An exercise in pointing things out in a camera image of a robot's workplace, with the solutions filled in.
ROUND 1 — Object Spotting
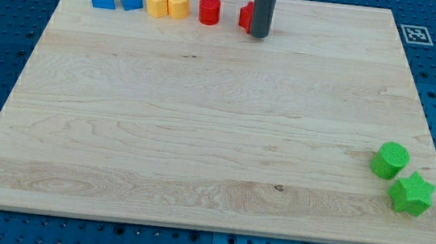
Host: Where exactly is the red cylinder block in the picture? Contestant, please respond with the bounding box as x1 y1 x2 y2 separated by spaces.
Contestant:
199 0 221 25

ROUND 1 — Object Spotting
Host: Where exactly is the green star block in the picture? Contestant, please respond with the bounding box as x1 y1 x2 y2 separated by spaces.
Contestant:
388 171 436 217

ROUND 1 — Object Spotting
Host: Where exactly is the wooden board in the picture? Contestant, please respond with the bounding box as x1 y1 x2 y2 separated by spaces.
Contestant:
0 0 436 244

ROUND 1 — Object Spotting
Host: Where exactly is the yellow pentagon block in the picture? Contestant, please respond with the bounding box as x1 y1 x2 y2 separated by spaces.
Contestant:
145 0 168 18

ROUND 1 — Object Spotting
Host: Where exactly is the white fiducial marker tag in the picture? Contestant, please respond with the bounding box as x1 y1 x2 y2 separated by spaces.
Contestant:
400 24 433 46

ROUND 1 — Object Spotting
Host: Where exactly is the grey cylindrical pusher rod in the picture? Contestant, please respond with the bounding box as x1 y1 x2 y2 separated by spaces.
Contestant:
250 0 276 39

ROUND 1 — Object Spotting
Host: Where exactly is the yellow heart block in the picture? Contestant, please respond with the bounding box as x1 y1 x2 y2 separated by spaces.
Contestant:
167 0 191 19

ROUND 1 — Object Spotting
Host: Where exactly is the green cylinder block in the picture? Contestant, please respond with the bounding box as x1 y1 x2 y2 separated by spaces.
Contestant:
369 141 410 180

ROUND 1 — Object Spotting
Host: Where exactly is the red star block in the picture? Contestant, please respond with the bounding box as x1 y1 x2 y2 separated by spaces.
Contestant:
238 1 254 33

